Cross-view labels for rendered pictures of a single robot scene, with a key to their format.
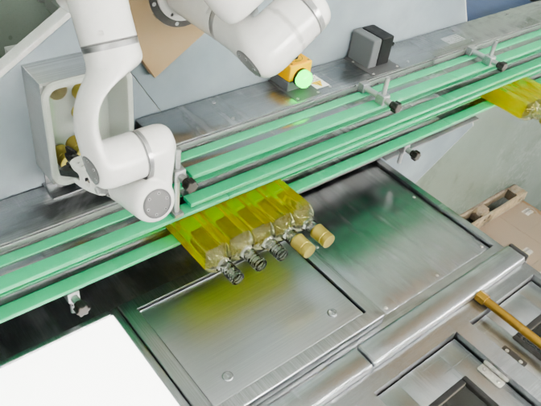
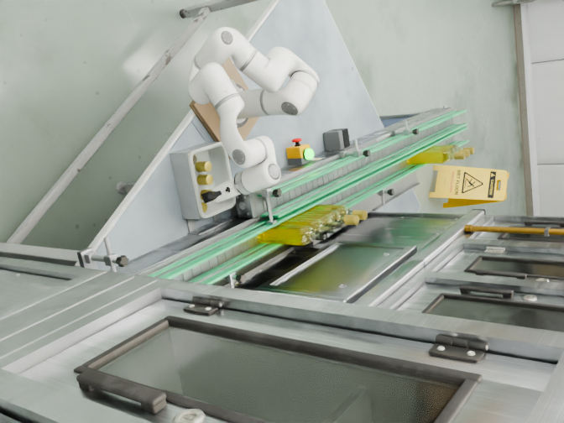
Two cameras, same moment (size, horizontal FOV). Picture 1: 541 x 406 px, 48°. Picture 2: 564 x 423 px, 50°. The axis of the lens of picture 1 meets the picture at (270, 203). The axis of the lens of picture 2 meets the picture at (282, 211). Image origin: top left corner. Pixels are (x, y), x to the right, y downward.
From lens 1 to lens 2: 1.13 m
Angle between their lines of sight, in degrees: 26
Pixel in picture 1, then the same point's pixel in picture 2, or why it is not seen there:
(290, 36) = (305, 87)
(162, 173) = (271, 155)
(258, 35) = (289, 91)
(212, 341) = (323, 280)
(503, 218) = not seen: hidden behind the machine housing
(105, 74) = (232, 109)
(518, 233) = not seen: hidden behind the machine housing
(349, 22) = (320, 128)
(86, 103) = (228, 122)
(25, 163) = (177, 217)
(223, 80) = not seen: hidden behind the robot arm
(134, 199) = (263, 169)
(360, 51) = (331, 142)
